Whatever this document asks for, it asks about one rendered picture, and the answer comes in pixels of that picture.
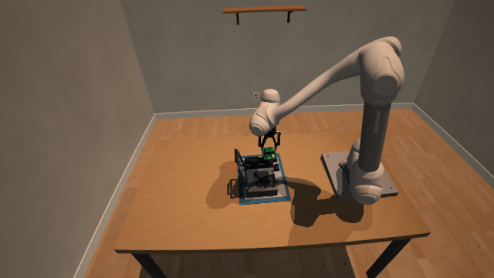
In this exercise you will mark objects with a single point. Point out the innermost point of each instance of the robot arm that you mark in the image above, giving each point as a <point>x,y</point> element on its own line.
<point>381,77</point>

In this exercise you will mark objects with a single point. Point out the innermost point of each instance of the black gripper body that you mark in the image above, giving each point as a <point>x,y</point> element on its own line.
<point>272,131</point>

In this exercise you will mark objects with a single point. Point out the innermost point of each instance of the green circuit board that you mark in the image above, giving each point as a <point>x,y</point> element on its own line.
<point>269,153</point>

